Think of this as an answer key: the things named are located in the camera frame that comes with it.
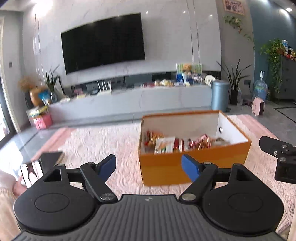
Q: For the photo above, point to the red white snack bag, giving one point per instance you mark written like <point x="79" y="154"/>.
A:
<point x="178" y="145"/>

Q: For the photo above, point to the orange nut snack packet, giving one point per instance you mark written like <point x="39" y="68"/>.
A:
<point x="151" y="138"/>

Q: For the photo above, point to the black television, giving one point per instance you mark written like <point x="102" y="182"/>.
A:
<point x="109" y="41"/>

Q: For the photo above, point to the white breadstick snack pack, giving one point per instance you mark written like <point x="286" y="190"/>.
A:
<point x="164" y="145"/>

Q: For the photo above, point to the green plant in vase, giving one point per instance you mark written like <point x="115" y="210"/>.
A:
<point x="50" y="81"/>

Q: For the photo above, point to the blue-grey trash can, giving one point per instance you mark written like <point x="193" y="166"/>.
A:
<point x="220" y="95"/>

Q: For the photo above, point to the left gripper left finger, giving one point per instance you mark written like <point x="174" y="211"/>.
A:
<point x="95" y="177"/>

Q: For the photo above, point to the white wifi router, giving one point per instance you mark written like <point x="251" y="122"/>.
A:
<point x="104" y="87"/>

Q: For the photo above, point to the pink small heater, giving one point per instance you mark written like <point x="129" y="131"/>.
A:
<point x="258" y="106"/>

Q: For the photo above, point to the blue water jug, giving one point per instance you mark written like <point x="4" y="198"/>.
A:
<point x="260" y="88"/>

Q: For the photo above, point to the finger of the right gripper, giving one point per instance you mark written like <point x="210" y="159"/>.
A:
<point x="277" y="148"/>

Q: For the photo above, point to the potted plant by wall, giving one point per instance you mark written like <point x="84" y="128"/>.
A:
<point x="234" y="76"/>

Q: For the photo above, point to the orange cardboard box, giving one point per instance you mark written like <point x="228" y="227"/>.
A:
<point x="166" y="169"/>

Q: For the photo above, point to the teddy bear gift box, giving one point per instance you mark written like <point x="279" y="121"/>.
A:
<point x="189" y="74"/>

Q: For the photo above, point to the hanging ivy plant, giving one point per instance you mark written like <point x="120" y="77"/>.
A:
<point x="274" y="49"/>

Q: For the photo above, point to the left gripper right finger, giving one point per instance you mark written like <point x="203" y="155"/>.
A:
<point x="201" y="175"/>

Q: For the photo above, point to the clear braised meat packet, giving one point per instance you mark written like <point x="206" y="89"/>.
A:
<point x="219" y="142"/>

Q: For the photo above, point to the framed wall picture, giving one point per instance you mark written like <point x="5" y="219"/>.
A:
<point x="234" y="6"/>

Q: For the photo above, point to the golden gourd vase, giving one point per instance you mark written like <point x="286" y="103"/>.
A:
<point x="34" y="95"/>

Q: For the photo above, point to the pink storage box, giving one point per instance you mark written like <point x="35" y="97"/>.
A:
<point x="43" y="122"/>

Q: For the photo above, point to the dark hardcover book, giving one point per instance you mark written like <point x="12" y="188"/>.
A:
<point x="49" y="159"/>

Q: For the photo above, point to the red fries snack bag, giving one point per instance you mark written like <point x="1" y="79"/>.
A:
<point x="200" y="143"/>

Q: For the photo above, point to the grey TV console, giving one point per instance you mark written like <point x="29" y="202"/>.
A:
<point x="132" y="103"/>

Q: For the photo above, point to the smartphone on stand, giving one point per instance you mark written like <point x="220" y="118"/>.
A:
<point x="31" y="172"/>

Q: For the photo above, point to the grey side cabinet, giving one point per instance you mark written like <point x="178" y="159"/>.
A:
<point x="286" y="89"/>

